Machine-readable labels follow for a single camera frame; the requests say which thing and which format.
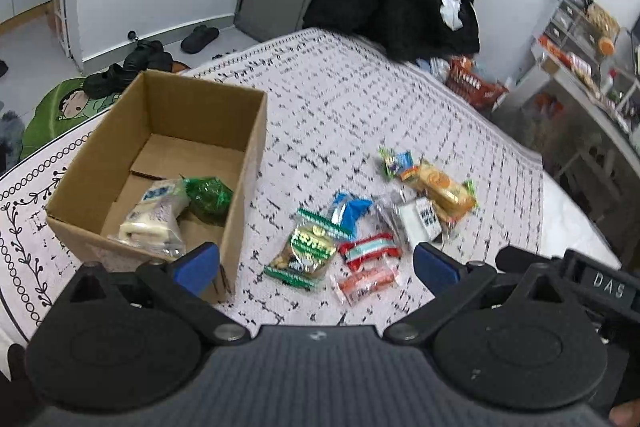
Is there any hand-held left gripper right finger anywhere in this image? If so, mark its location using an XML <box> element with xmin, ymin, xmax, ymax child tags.
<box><xmin>382</xmin><ymin>242</ymin><xmax>567</xmax><ymax>344</ymax></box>

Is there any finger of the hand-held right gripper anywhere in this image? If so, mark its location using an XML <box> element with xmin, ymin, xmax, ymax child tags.
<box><xmin>494</xmin><ymin>246</ymin><xmax>568</xmax><ymax>278</ymax></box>

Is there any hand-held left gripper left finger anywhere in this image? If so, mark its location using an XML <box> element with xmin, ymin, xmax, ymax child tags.
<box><xmin>65</xmin><ymin>242</ymin><xmax>251</xmax><ymax>344</ymax></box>

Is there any clear black-white snack packet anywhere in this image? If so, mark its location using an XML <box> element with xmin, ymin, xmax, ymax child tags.
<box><xmin>375</xmin><ymin>194</ymin><xmax>444</xmax><ymax>249</ymax></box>

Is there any red and white snack packet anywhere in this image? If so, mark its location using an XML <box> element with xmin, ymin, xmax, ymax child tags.
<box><xmin>338</xmin><ymin>233</ymin><xmax>403</xmax><ymax>272</ymax></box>

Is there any clear orange-red snack packet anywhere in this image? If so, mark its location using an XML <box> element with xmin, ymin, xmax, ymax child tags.
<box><xmin>331</xmin><ymin>269</ymin><xmax>399</xmax><ymax>307</ymax></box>

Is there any orange snack packet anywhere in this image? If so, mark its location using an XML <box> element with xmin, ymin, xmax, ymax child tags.
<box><xmin>399</xmin><ymin>160</ymin><xmax>479</xmax><ymax>226</ymax></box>

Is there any blue snack packet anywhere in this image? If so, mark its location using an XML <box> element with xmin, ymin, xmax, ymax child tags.
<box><xmin>325</xmin><ymin>192</ymin><xmax>375</xmax><ymax>242</ymax></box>

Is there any green nut packet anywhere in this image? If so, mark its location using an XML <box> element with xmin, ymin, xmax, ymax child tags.
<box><xmin>263</xmin><ymin>208</ymin><xmax>342</xmax><ymax>292</ymax></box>

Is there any small blue-green snack packet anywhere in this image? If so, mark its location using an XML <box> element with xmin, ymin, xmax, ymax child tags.
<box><xmin>378</xmin><ymin>147</ymin><xmax>419</xmax><ymax>180</ymax></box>

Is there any brown cardboard box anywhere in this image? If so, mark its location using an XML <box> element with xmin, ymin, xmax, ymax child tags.
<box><xmin>45</xmin><ymin>69</ymin><xmax>269</xmax><ymax>305</ymax></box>

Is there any person's right hand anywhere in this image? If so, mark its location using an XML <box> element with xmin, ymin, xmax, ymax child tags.
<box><xmin>610</xmin><ymin>399</ymin><xmax>640</xmax><ymax>427</ymax></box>

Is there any green snack packet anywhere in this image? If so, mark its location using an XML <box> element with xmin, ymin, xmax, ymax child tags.
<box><xmin>184</xmin><ymin>175</ymin><xmax>235</xmax><ymax>223</ymax></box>

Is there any white cluttered table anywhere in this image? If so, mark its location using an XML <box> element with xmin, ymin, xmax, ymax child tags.
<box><xmin>500</xmin><ymin>27</ymin><xmax>640</xmax><ymax>220</ymax></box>

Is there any red snack bag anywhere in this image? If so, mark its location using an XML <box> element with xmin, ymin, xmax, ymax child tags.
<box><xmin>444</xmin><ymin>56</ymin><xmax>510</xmax><ymax>108</ymax></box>

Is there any pale blue plastic bag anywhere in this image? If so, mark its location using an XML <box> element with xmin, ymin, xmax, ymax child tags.
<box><xmin>416</xmin><ymin>57</ymin><xmax>451</xmax><ymax>80</ymax></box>

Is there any black shoe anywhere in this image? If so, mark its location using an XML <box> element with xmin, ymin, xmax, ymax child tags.
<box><xmin>82</xmin><ymin>64</ymin><xmax>137</xmax><ymax>98</ymax></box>
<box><xmin>122</xmin><ymin>39</ymin><xmax>174</xmax><ymax>72</ymax></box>

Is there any green cartoon floor mat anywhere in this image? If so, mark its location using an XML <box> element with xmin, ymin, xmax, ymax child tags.
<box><xmin>20</xmin><ymin>77</ymin><xmax>117</xmax><ymax>162</ymax></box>

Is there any pair of black slippers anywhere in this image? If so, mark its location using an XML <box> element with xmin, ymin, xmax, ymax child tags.
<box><xmin>180</xmin><ymin>25</ymin><xmax>220</xmax><ymax>54</ymax></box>

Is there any grey drawer unit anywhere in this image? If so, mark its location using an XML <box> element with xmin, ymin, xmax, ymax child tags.
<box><xmin>542</xmin><ymin>0</ymin><xmax>622</xmax><ymax>58</ymax></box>

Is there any white cloth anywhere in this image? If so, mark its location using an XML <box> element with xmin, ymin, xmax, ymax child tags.
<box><xmin>438</xmin><ymin>0</ymin><xmax>464</xmax><ymax>30</ymax></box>

